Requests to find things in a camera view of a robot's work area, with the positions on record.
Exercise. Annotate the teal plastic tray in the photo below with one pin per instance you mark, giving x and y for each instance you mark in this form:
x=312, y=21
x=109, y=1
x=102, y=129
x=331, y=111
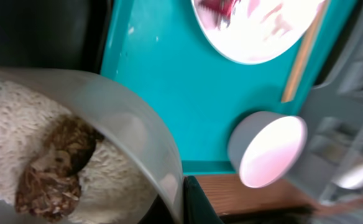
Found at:
x=157, y=49

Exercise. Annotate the pink bowl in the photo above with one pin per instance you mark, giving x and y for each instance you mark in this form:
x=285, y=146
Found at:
x=264, y=146

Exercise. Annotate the white rice pile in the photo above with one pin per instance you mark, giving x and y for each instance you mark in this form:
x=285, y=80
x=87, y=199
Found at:
x=113, y=189

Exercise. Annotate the grey bowl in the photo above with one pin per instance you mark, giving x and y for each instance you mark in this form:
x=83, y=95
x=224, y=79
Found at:
x=122, y=116

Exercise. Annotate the large white pink plate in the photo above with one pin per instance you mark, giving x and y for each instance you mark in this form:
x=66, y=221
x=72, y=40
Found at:
x=260, y=30

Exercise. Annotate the black tray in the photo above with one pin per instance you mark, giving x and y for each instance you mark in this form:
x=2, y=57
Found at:
x=66, y=34

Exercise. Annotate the red snack wrapper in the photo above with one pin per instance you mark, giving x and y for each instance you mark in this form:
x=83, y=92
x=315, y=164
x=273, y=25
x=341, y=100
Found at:
x=224, y=9

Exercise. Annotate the grey dishwasher rack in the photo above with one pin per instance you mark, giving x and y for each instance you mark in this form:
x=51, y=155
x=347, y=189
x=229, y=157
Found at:
x=333, y=111

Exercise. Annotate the wooden chopstick right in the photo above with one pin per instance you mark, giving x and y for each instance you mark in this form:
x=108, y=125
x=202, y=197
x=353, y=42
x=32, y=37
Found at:
x=304, y=53

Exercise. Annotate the white cup in rack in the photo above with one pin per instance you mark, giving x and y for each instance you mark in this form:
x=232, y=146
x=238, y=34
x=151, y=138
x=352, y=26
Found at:
x=351, y=179

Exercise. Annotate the brown food piece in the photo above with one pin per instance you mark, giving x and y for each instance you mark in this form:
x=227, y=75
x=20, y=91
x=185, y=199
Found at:
x=49, y=185

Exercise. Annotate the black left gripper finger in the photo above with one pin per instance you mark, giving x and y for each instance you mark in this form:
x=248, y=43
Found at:
x=197, y=208

